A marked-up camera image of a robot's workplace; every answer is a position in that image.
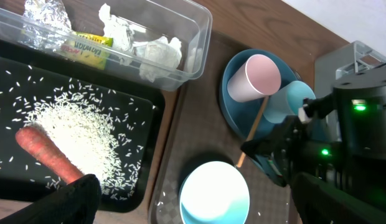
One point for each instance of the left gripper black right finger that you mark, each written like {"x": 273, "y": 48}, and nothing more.
{"x": 317, "y": 202}

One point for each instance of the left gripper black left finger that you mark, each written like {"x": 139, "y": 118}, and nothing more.
{"x": 76, "y": 203}

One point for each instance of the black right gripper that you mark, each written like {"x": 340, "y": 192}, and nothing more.
{"x": 290, "y": 149}

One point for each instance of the orange carrot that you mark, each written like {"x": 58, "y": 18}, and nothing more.
{"x": 39, "y": 146}

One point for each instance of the pile of white rice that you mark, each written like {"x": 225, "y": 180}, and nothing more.
{"x": 101, "y": 131}

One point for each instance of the white napkin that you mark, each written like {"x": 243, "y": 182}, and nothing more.
{"x": 160, "y": 51}

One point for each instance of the white tissue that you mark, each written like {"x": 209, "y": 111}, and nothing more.
{"x": 116, "y": 28}

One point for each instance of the foil snack wrapper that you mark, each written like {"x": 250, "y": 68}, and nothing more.
{"x": 54, "y": 33}

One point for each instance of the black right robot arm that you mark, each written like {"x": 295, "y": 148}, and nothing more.
{"x": 359, "y": 123}

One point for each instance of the black waste tray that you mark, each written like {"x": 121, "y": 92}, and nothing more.
{"x": 12, "y": 188}

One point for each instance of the grey dishwasher rack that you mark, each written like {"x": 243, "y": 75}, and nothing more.
{"x": 352, "y": 58}

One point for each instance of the light blue cup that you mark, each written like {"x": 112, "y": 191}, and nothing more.
{"x": 287, "y": 101}

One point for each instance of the dark blue plate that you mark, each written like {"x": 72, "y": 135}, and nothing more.
{"x": 240, "y": 116}

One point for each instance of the pink cup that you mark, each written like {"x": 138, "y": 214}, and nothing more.
{"x": 257, "y": 78}

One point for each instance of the brown plastic tray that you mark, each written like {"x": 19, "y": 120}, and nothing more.
{"x": 199, "y": 134}

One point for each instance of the clear plastic bin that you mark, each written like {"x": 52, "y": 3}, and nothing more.
{"x": 190, "y": 22}

